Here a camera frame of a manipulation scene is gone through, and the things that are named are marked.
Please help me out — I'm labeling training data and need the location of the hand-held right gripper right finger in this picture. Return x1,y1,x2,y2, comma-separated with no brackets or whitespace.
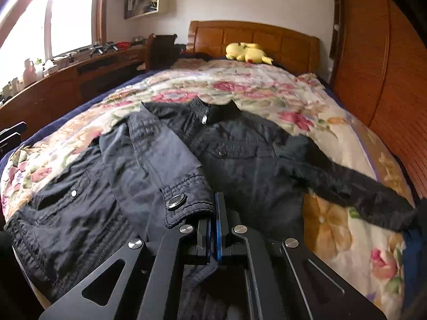
215,192,389,320

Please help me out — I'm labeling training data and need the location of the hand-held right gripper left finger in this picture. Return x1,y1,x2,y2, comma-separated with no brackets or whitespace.
38,218,214,320

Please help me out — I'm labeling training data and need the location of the dark navy jacket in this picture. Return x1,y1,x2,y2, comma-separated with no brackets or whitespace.
3,99,419,320

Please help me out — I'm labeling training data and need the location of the wooden desk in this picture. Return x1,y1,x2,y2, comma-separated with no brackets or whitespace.
0,45,149,130

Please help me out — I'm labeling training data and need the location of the white plastic bottle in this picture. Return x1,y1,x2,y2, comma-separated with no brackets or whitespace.
23,59,36,85

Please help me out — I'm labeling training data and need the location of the floral blanket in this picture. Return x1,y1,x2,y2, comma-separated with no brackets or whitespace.
0,58,416,310

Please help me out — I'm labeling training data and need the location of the black metal tool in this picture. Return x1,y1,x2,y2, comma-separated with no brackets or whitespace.
88,42,119,55

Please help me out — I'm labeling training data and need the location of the dark wooden chair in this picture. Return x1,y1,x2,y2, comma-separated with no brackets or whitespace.
146,33,187,70

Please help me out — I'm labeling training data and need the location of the yellow plush toy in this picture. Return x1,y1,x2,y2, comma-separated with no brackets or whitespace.
226,42,274,66

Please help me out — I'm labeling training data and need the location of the wooden bed headboard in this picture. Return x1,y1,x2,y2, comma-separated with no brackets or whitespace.
187,20,321,75

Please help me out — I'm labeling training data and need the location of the blue cloth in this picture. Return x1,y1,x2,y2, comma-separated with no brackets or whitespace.
402,227,427,307

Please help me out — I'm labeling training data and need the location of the wooden wardrobe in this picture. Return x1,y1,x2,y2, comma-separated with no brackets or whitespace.
329,0,427,201

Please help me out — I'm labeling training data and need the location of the window with wooden frame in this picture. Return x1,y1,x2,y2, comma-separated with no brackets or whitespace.
0,0,107,84

